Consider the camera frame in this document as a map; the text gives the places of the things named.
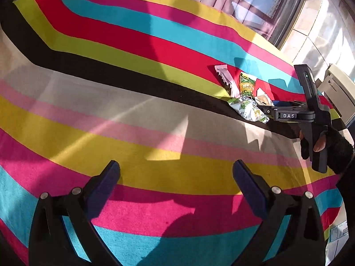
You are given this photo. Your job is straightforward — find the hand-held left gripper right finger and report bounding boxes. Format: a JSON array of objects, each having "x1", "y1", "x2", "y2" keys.
[{"x1": 232, "y1": 159, "x2": 326, "y2": 266}]

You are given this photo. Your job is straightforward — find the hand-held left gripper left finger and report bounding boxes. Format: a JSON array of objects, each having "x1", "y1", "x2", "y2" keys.
[{"x1": 28, "y1": 160, "x2": 121, "y2": 266}]

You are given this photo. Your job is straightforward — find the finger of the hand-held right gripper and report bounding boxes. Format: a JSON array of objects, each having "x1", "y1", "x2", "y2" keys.
[
  {"x1": 259, "y1": 105, "x2": 317, "y2": 122},
  {"x1": 272, "y1": 100, "x2": 308, "y2": 109}
]

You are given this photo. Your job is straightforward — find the white pastry packet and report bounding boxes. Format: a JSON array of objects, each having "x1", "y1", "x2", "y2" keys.
[{"x1": 253, "y1": 88, "x2": 272, "y2": 107}]

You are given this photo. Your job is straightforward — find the green and white snack packet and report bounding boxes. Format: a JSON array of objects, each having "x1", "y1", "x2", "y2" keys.
[{"x1": 227, "y1": 96, "x2": 270, "y2": 124}]

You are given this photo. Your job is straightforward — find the dark green snack packet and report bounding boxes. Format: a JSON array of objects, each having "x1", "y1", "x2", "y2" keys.
[{"x1": 239, "y1": 71, "x2": 257, "y2": 98}]

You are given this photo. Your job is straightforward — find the pink snack packet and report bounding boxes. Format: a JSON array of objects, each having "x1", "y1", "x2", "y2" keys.
[{"x1": 214, "y1": 64, "x2": 241, "y2": 98}]

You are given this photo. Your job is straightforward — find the person's right hand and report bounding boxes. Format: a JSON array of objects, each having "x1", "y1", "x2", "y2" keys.
[{"x1": 299, "y1": 125, "x2": 355, "y2": 175}]

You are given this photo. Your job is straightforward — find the white appliance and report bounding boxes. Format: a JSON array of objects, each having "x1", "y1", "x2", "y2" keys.
[{"x1": 318, "y1": 63, "x2": 355, "y2": 126}]

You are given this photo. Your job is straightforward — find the striped tablecloth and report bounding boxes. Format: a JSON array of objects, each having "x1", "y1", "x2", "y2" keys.
[{"x1": 0, "y1": 0, "x2": 346, "y2": 266}]

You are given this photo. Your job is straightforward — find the white printed label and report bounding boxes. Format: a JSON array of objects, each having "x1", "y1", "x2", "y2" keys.
[{"x1": 328, "y1": 219, "x2": 349, "y2": 244}]

